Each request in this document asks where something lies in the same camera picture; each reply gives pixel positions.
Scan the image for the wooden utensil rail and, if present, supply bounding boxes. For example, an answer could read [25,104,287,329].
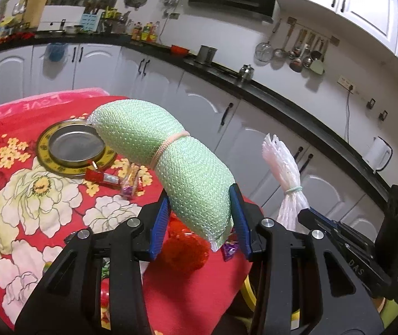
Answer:
[286,17,341,47]

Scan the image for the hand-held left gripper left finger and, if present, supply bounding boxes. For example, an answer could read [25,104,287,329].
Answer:
[14,192,172,335]

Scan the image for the steel teapot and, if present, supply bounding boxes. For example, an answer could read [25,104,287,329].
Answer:
[238,64,255,82]

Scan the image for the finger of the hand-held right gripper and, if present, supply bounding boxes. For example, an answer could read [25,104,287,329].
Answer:
[297,209,394,298]
[309,208,378,256]

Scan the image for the red floral blanket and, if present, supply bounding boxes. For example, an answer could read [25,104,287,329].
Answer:
[0,88,266,332]

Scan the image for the black power cable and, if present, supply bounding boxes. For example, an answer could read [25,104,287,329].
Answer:
[344,89,353,143]

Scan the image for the steel ladle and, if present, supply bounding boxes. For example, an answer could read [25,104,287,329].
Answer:
[273,24,293,59]

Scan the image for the steel pot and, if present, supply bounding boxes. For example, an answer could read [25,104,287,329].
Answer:
[195,45,218,65]

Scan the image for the white plastic bag bundle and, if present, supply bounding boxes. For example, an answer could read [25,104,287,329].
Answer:
[262,133,309,231]

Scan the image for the cluster of seasoning bottles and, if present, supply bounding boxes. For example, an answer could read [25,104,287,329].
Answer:
[131,21,160,42]

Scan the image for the steel strainer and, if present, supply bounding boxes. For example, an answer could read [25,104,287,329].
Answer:
[255,21,281,63]

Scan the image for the yellow rimmed trash bin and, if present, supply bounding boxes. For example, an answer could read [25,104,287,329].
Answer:
[232,276,302,335]

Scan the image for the white lower cabinets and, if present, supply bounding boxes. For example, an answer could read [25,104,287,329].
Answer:
[0,44,391,238]

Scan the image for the purple candy wrapper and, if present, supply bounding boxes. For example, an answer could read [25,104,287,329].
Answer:
[221,237,241,262]

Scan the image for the gold rimmed round tin lid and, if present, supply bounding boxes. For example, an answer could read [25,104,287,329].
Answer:
[37,119,117,177]

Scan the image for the white upper cabinets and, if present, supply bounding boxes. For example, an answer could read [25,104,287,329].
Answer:
[271,0,398,84]

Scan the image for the green foam net roll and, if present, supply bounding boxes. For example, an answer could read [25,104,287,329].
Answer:
[85,100,235,252]

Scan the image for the wooden cutting board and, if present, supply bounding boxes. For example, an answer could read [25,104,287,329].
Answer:
[19,0,54,25]

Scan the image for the red snack wrapper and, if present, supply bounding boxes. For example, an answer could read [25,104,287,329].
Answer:
[85,167,121,185]

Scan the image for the blue plastic bag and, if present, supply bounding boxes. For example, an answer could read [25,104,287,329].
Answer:
[45,43,67,61]

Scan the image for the large steel spoon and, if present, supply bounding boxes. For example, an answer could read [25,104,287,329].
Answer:
[288,30,306,73]

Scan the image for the black kitchen countertop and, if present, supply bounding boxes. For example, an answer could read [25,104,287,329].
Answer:
[0,30,398,213]

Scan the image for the white electric kettle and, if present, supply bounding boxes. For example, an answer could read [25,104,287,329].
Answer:
[364,136,394,172]

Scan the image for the red mesh net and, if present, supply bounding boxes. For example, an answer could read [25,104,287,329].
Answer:
[157,214,210,273]

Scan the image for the white cabinets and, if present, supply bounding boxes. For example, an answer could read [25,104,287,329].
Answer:
[271,0,398,84]
[0,44,391,238]

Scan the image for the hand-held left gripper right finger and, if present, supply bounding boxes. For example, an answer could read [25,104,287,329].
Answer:
[230,183,385,335]

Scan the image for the blue knife rack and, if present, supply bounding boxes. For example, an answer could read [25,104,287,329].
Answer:
[80,12,99,34]

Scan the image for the pale green spatula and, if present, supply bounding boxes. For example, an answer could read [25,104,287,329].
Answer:
[312,40,329,75]

